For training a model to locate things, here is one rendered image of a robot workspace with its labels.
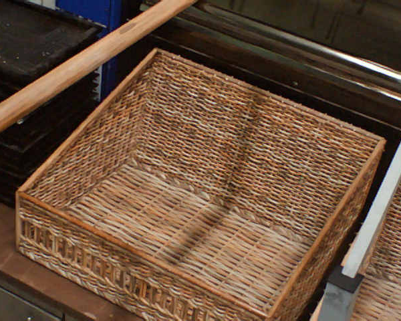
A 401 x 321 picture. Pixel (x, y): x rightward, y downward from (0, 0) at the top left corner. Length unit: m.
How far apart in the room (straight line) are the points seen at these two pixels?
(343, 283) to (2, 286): 0.79
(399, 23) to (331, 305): 0.66
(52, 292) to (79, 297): 0.05
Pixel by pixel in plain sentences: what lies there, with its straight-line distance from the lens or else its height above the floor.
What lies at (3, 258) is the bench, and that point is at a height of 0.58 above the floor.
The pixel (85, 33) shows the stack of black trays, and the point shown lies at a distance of 1.90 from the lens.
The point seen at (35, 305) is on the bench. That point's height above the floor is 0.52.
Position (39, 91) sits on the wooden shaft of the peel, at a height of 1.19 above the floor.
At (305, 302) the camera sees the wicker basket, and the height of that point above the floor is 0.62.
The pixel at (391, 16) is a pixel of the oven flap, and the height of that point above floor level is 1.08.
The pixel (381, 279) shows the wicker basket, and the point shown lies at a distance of 1.89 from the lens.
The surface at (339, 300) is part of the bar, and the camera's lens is 1.31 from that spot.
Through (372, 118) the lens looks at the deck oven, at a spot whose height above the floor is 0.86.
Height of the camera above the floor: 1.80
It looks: 35 degrees down
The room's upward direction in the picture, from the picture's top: 8 degrees clockwise
